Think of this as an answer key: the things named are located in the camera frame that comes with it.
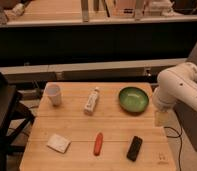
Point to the green ceramic bowl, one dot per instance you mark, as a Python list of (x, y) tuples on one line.
[(133, 99)]

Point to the black phone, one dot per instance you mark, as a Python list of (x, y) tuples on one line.
[(134, 148)]

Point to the white plastic bottle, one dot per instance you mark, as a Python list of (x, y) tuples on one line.
[(92, 101)]

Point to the red pepper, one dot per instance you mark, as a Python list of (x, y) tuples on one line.
[(98, 144)]

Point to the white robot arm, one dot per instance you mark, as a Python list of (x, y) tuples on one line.
[(175, 83)]

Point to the white folded cloth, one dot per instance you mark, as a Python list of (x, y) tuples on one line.
[(58, 143)]

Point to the black side stand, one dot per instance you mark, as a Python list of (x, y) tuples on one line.
[(14, 116)]

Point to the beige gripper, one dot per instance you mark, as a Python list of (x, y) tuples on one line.
[(161, 118)]

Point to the metal rail beam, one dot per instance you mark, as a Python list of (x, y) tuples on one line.
[(87, 71)]

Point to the white cup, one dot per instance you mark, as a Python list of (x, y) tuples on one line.
[(53, 92)]

